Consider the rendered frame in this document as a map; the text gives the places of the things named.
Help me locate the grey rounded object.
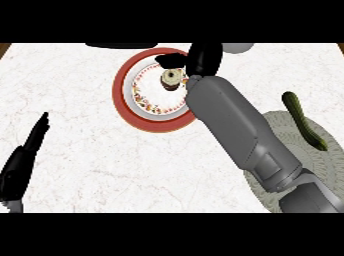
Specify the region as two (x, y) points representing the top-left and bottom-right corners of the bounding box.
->
(222, 42), (256, 55)

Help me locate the round grey-green woven placemat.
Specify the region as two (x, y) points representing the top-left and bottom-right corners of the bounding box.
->
(242, 110), (344, 214)

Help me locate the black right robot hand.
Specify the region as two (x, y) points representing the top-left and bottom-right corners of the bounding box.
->
(154, 42), (226, 78)

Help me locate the red rimmed white plate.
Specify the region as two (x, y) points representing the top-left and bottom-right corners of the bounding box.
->
(111, 47), (201, 134)

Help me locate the green cucumber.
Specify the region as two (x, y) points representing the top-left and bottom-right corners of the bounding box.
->
(281, 91), (330, 152)

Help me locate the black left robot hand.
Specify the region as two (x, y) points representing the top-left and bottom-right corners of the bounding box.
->
(0, 111), (52, 203)

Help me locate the black flat object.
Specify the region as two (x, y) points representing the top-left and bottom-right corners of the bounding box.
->
(84, 42), (160, 50)

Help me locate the brown cupcake with cream frosting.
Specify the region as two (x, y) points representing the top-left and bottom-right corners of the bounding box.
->
(160, 68), (188, 92)

